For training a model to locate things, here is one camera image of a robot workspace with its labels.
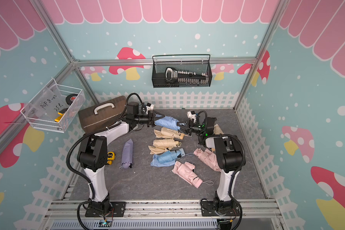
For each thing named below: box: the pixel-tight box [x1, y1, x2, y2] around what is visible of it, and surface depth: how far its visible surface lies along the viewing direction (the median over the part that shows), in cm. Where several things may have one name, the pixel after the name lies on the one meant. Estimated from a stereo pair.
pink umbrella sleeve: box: [193, 148, 222, 173], surface depth 89 cm
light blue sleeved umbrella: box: [149, 148, 186, 167], surface depth 91 cm
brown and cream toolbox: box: [78, 95, 127, 134], surface depth 93 cm
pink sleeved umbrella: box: [171, 161, 203, 189], surface depth 85 cm
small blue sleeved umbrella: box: [154, 114, 181, 131], surface depth 85 cm
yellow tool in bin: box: [54, 112, 65, 123], surface depth 64 cm
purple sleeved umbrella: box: [121, 138, 134, 170], surface depth 93 cm
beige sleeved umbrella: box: [153, 126, 185, 140], surface depth 103 cm
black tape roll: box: [65, 93, 79, 106], surface depth 81 cm
